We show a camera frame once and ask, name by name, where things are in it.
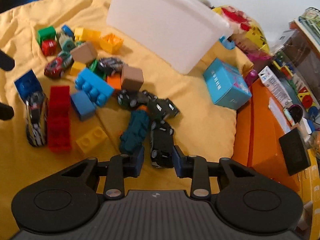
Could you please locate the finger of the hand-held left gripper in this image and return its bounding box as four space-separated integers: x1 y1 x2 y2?
0 50 15 72
0 102 15 121

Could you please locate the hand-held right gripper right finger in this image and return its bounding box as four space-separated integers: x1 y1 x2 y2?
172 145 258 202

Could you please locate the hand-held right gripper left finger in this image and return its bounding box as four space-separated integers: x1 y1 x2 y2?
61 146 145 202

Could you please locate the white plastic storage bin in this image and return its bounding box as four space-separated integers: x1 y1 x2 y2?
106 0 234 75

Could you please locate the dark teal building block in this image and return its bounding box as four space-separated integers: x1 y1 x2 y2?
119 110 150 154

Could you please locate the black striped toy car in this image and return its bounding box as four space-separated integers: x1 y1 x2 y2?
25 91 48 147

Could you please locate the yellow cloth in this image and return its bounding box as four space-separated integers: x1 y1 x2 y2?
0 0 253 240

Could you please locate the red cube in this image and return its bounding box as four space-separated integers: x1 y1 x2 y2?
41 39 58 56

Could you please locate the red toy car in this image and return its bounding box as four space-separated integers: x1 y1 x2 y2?
44 56 66 79

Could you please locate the teal toy car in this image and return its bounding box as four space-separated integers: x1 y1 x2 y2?
59 34 77 53

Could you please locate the small blue toy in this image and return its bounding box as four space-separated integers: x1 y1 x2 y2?
61 24 75 38

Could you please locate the brown cube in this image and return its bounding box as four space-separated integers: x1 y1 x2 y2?
121 66 145 91
70 41 98 64

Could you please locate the long yellow building block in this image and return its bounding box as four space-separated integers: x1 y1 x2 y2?
74 27 102 43

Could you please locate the small green building block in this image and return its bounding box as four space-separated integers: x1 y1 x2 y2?
87 59 100 77

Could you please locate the orange cardboard box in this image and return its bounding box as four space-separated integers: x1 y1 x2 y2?
232 79 300 193

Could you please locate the large blue building block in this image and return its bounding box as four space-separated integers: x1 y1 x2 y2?
74 67 120 108

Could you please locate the teal cardboard box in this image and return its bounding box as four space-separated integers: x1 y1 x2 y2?
202 58 252 110

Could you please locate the orange hollow building block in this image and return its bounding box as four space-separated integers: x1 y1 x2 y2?
99 33 125 55

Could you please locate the white paper label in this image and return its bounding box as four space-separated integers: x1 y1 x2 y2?
269 97 292 134

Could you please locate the pink plastic bag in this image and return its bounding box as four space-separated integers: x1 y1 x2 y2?
235 42 273 87

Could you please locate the black sponge block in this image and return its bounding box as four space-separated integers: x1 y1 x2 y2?
278 127 311 176

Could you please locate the white medicine box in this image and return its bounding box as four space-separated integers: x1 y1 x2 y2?
257 66 293 108

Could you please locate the black round object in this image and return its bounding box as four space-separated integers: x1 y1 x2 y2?
287 104 304 124

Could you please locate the colourful toy box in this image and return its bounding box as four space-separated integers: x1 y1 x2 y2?
272 52 320 120

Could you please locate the yellow red plastic bag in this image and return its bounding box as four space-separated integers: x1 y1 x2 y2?
211 5 272 53

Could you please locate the stack of books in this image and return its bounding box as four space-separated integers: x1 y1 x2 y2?
290 7 320 45

